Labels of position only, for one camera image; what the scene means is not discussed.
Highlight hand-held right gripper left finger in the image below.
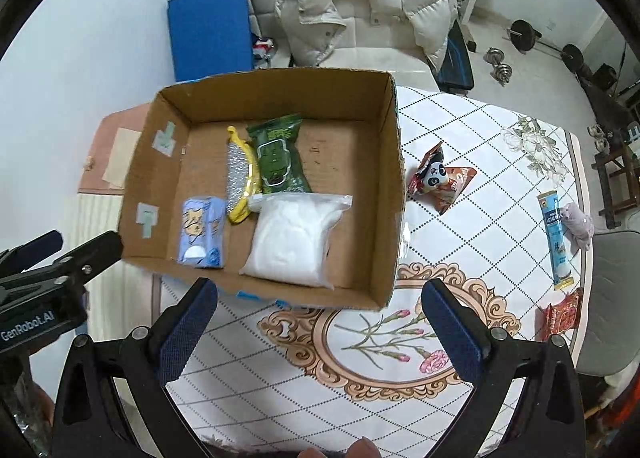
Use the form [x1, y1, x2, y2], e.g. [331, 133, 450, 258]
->
[50, 277, 220, 458]

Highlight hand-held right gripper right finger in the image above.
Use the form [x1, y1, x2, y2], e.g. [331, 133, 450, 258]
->
[421, 278, 589, 458]

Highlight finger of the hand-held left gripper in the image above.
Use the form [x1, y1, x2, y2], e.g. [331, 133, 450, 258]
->
[0, 230, 64, 273]
[0, 230, 124, 300]

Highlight brown cardboard box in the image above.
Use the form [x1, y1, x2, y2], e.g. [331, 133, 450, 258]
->
[116, 67, 407, 312]

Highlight person's right hand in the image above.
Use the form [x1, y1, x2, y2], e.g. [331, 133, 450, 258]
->
[299, 436, 382, 458]

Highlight blue printed tissue pack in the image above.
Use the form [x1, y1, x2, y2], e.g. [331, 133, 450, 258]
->
[177, 195, 227, 270]

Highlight red snack packet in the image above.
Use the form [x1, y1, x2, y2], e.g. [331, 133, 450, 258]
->
[537, 287, 585, 343]

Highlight blue stick sachet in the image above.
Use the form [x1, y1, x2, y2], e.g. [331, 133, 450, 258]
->
[537, 192, 576, 292]

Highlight white powder plastic bag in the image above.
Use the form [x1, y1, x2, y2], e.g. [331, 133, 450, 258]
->
[239, 193, 354, 289]

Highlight panda print snack packet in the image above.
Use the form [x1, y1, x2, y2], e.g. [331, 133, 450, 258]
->
[405, 142, 479, 215]

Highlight grey chair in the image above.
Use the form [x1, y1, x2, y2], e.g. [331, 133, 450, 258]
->
[574, 230, 640, 380]

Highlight yellow-edged silver packet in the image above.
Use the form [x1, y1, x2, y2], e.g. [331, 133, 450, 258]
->
[226, 126, 264, 225]

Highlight green wet wipes packet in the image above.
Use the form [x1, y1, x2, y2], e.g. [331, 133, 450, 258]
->
[246, 113, 312, 197]

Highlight dark wooden stool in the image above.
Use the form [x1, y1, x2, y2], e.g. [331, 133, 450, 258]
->
[592, 137, 640, 230]

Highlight white shoes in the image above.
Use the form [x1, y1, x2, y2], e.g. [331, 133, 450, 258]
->
[587, 123, 612, 155]

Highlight blue foam board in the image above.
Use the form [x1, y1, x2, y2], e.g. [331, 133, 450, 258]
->
[166, 0, 255, 85]

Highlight dark blue weight bench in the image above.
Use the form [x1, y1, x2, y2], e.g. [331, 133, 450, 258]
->
[434, 18, 476, 92]

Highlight black exercise bench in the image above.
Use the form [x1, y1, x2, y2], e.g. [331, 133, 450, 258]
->
[579, 63, 640, 140]

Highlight barbell with black plates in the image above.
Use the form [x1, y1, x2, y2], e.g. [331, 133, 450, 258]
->
[508, 19, 586, 75]

